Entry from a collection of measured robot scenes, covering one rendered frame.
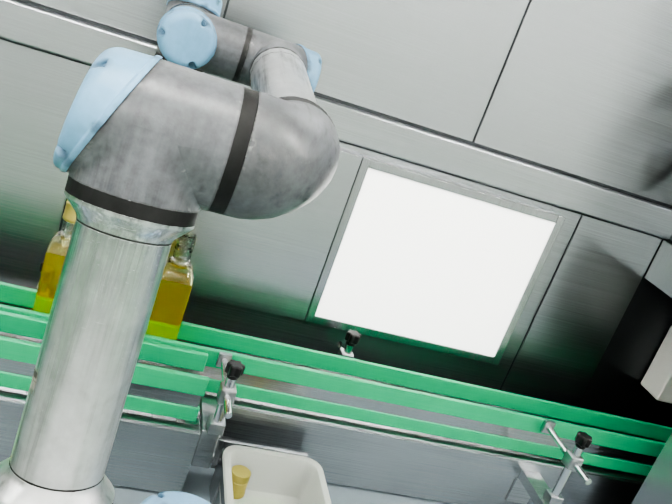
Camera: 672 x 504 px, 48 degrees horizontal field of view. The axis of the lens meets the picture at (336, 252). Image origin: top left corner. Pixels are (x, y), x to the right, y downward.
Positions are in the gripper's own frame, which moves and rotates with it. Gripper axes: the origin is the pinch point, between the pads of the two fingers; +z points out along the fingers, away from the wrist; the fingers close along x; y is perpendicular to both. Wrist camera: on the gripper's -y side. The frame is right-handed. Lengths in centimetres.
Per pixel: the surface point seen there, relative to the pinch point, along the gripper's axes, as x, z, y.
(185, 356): 5.7, 20.0, -10.7
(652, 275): -16, -10, -101
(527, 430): 2, 22, -78
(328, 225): -13.1, -2.4, -30.9
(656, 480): 11, 22, -101
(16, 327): 6.5, 20.9, 15.5
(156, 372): 13.2, 19.6, -6.3
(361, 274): -13.7, 5.5, -40.4
